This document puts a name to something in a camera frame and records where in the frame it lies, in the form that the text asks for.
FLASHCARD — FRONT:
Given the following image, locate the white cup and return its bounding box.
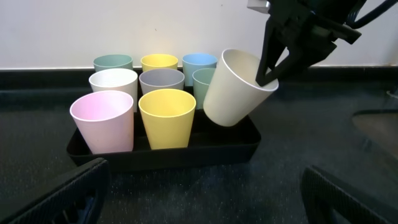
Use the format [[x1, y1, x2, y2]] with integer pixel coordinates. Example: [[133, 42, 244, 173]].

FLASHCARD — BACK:
[[203, 48, 280, 128], [88, 68, 139, 113]]

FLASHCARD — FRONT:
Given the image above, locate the black tray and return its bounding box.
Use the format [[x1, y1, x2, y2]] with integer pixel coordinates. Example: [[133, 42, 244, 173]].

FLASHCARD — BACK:
[[66, 67, 262, 174]]

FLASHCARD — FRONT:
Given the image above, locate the blue cup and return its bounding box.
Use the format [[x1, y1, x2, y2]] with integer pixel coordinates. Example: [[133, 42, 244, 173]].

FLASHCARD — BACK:
[[182, 53, 218, 87]]

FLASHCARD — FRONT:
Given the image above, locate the green cup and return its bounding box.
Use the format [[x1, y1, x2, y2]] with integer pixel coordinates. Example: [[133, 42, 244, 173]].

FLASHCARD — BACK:
[[93, 54, 134, 73], [192, 67, 217, 110]]

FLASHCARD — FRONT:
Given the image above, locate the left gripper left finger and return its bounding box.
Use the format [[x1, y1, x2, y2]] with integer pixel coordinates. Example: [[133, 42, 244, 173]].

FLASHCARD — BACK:
[[0, 157, 112, 224]]

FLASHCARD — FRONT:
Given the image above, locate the black cable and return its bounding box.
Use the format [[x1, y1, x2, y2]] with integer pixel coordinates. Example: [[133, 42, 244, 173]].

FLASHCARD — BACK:
[[345, 0, 398, 30]]

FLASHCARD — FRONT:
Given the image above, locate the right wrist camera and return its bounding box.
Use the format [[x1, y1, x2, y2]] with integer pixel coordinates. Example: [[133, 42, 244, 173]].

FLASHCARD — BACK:
[[247, 0, 271, 14]]

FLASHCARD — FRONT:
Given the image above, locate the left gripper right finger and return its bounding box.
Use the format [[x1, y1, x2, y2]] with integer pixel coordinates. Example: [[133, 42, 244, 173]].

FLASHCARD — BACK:
[[300, 166, 398, 224]]

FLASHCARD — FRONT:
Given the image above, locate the yellow cup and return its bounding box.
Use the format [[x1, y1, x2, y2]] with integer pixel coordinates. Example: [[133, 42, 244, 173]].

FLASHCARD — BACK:
[[140, 54, 179, 73], [138, 88, 197, 151]]

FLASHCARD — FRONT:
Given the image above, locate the grey cup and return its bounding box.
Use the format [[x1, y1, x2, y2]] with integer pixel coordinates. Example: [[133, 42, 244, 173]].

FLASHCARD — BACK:
[[138, 68, 185, 96]]

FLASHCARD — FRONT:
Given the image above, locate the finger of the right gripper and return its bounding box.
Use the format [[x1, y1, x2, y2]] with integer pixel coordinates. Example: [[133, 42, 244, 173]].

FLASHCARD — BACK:
[[261, 46, 312, 86], [255, 18, 285, 87]]

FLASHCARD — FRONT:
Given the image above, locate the pink cup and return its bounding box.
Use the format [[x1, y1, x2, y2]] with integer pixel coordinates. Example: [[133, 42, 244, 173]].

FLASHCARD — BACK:
[[69, 90, 135, 155]]

